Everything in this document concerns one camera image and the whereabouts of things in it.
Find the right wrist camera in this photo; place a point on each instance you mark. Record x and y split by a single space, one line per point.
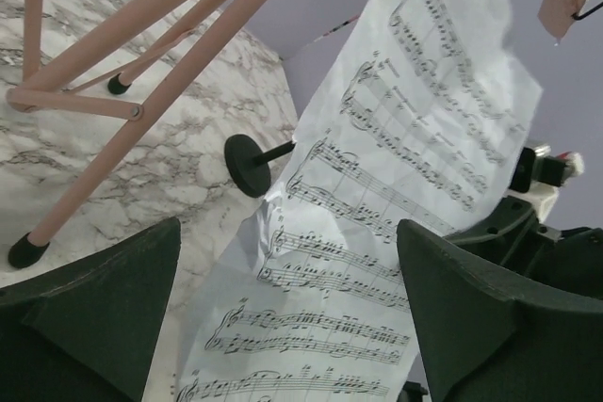
539 175

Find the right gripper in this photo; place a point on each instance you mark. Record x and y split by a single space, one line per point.
513 237

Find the black microphone stand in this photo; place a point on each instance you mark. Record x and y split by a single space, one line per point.
248 165

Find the pink music stand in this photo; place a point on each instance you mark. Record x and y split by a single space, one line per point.
118 82

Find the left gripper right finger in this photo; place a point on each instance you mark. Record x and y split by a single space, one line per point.
486 333

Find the sheet music page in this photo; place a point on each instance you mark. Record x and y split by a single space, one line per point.
307 302

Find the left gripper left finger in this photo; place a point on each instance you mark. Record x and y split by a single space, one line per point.
87 331

